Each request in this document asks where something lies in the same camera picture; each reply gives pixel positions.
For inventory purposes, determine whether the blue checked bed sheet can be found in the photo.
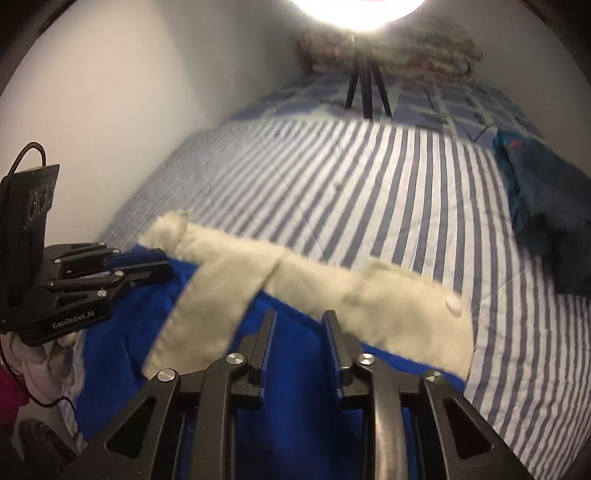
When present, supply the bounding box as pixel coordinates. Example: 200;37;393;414
232;72;544;148

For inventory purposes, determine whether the left hand beige knit glove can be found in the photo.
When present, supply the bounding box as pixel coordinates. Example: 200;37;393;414
1;333;78;403

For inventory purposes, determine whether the blue white striped quilt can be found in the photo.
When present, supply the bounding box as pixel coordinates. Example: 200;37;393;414
103;119;590;479

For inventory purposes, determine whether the dark navy folded garment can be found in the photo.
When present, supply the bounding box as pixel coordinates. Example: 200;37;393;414
493;130;590;297

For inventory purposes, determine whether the folded floral quilt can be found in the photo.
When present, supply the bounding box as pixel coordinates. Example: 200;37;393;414
300;12;483;84

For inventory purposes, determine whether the left forearm magenta sleeve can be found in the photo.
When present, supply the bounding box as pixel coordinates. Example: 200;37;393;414
0;365;29;428

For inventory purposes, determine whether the beige and blue work jacket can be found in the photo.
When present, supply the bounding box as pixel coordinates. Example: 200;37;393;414
72;211;473;479

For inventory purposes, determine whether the white ring light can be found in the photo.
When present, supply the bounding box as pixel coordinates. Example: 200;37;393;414
294;0;425;33

